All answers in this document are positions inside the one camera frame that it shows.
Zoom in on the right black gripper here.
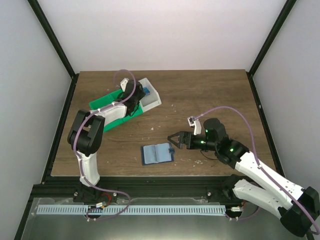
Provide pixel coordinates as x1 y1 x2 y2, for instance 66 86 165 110
168 130 218 151

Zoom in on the blue leather card holder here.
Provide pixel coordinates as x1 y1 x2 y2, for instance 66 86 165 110
140 142 175 166

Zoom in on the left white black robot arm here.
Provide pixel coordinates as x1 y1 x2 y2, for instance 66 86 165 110
67 80 146 202

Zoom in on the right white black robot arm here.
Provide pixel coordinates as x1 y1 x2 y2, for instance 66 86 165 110
167 117 320 237

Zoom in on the blue credit card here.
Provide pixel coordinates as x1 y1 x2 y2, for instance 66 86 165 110
142 87 151 97

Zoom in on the middle green bin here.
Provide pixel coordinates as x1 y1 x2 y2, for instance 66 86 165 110
109 89 144 123

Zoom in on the green bin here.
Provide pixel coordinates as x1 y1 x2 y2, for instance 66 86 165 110
89 93 121 132
109 89 144 123

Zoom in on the white bin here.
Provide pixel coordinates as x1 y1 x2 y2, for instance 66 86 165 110
138 77 162 113

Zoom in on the left green bin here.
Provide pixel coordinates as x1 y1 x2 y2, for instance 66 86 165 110
89 93 121 132

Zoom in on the grey metal sheet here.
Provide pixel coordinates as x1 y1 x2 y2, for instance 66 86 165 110
17 198 295 240

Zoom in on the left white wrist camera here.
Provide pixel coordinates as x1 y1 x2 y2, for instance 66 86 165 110
120 78 129 92

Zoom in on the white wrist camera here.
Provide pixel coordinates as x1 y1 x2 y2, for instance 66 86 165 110
187 116 202 135
120 78 129 92

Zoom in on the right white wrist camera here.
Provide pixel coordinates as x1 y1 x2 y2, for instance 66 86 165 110
187 116 202 135

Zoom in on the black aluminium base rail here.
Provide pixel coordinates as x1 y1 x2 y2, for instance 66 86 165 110
30 174 241 204

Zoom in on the right black side rail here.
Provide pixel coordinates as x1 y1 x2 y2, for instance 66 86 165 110
246 72 285 177

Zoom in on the black side rail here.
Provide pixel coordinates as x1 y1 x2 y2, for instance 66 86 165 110
246 72 285 177
40 73 80 185

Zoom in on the left black frame post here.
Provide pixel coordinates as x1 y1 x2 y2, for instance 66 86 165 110
27 0 76 79

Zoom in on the black frame post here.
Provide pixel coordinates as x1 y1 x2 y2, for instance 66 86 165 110
247 0 297 77
27 0 76 79

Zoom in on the left black side rail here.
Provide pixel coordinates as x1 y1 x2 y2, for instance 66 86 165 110
40 73 80 185

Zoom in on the light blue slotted cable duct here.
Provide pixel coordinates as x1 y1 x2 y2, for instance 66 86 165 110
36 204 226 216

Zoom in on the right black frame post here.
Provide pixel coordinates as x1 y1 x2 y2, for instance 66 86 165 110
247 0 297 77

